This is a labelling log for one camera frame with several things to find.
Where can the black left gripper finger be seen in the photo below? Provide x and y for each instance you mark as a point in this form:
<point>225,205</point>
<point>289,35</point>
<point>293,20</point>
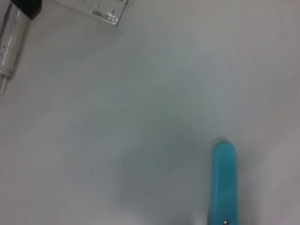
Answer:
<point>28,7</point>

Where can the transparent plastic ruler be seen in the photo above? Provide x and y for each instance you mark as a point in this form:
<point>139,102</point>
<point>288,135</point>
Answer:
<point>105,11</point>

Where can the blue scissors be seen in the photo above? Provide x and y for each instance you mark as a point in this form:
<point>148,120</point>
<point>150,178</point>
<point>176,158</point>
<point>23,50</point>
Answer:
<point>225,182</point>

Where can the grey transparent pen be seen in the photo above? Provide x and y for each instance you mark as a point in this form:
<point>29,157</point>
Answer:
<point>14,47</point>

